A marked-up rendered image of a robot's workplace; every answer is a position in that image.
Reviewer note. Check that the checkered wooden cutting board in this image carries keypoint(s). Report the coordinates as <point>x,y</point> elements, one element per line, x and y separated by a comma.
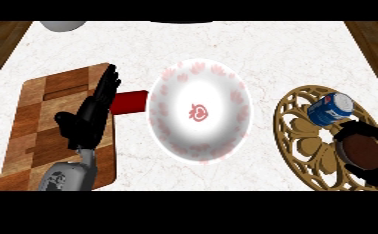
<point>49,111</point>

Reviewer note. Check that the golden ornate round placemat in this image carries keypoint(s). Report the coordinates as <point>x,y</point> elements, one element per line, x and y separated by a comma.
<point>300,138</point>

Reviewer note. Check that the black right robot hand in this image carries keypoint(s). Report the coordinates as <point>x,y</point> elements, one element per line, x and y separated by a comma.
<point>356,128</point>

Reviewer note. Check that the white bowl with pink print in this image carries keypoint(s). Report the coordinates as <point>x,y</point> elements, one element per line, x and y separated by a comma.
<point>200,111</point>

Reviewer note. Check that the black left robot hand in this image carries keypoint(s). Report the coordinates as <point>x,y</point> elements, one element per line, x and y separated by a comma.
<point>94,111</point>

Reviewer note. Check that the grey round object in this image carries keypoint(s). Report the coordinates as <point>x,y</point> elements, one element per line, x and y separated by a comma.
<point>63,25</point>

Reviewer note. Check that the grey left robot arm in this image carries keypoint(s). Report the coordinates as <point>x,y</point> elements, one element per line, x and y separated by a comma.
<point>69,174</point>

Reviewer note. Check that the dark red can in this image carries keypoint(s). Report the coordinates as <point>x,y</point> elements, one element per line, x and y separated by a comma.
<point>131,102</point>

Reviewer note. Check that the blue soda can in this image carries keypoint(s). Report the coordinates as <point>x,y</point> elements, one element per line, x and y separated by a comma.
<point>330,109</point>

